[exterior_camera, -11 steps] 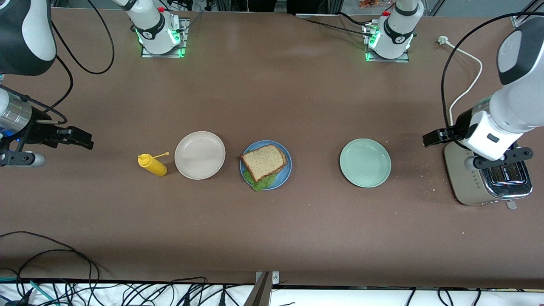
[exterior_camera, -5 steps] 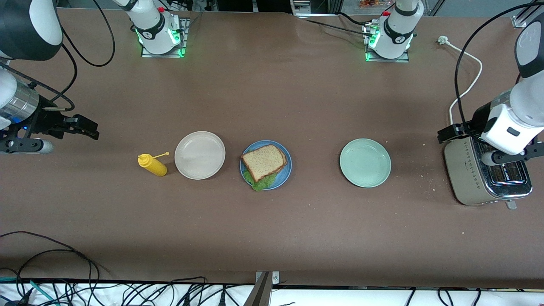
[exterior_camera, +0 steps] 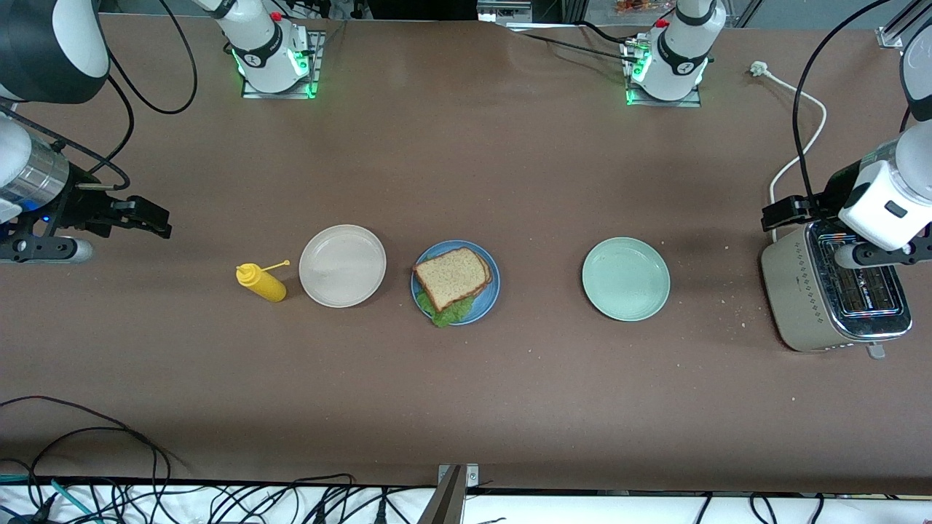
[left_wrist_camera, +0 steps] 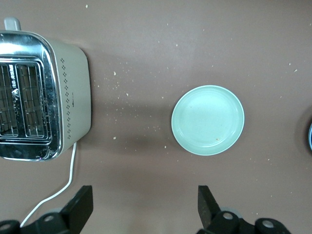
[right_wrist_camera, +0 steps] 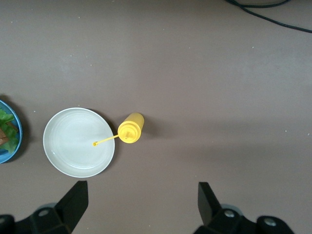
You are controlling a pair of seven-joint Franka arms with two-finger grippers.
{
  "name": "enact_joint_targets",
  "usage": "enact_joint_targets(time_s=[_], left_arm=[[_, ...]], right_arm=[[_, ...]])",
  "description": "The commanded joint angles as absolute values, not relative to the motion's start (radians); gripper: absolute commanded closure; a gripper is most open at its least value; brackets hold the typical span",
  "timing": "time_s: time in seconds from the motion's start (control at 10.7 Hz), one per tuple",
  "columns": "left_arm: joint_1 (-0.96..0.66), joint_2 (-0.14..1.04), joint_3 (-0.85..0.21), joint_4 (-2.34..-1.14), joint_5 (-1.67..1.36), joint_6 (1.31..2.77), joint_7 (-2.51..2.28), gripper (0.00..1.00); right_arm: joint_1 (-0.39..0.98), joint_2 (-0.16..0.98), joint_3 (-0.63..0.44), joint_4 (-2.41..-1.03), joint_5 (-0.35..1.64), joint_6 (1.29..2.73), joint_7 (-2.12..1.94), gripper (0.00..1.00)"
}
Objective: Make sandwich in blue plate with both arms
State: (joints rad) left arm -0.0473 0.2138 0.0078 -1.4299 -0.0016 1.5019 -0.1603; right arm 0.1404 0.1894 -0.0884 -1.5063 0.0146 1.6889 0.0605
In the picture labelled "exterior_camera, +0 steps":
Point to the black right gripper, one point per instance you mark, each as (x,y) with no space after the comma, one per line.
(81,207)

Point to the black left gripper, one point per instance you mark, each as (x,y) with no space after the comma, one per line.
(834,188)

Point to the yellow mustard squeeze bottle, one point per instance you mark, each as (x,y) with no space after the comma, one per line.
(263,284)

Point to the green lettuce leaf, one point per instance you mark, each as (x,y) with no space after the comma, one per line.
(448,314)

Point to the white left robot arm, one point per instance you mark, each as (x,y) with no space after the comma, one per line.
(681,51)

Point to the mint green round plate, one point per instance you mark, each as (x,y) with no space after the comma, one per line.
(626,279)

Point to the beige round plate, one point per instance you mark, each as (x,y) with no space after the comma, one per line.
(342,266)

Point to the blue round plate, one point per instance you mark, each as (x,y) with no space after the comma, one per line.
(484,306)

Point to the beige chrome toaster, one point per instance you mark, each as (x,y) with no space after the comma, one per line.
(794,291)

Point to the aluminium frame corner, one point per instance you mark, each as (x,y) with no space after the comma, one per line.
(890,38)

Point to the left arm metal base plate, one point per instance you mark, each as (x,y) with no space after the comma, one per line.
(633,98)

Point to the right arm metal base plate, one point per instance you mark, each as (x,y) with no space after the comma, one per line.
(317,65)

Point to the aluminium profile post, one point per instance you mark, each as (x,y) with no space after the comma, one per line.
(451,495)

